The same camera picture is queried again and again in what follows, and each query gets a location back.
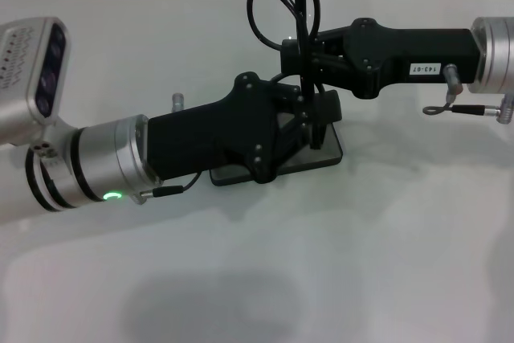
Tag left gripper cable with plug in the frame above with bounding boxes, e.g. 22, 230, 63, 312
128, 172, 204, 206

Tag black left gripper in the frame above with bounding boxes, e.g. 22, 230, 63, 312
146, 71, 311, 185

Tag black glasses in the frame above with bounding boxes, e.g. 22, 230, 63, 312
247, 0, 324, 151

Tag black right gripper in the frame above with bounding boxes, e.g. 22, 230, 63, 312
279, 17, 483, 100

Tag silver right gripper connector stud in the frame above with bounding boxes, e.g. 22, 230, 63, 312
443, 63, 463, 97

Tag black glasses case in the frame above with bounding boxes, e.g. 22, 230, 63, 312
209, 89, 345, 187

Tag gripper cable with plug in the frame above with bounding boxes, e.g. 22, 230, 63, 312
128, 172, 204, 206
422, 93, 514, 125

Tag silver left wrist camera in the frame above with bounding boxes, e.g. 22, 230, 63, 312
0, 16, 71, 147

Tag right gripper cable with plug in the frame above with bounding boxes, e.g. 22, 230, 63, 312
422, 93, 514, 125

